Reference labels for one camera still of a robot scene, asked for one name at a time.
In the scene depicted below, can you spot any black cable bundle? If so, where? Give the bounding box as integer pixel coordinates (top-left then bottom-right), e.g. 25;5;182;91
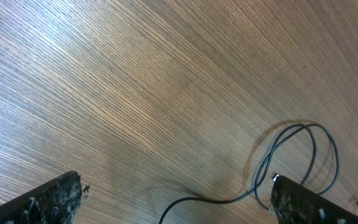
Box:
158;123;358;224

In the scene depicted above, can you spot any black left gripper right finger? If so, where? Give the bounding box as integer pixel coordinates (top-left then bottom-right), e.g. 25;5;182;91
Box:
268;175;358;224

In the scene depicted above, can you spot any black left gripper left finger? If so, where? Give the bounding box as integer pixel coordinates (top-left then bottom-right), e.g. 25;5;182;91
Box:
0;170;90;224

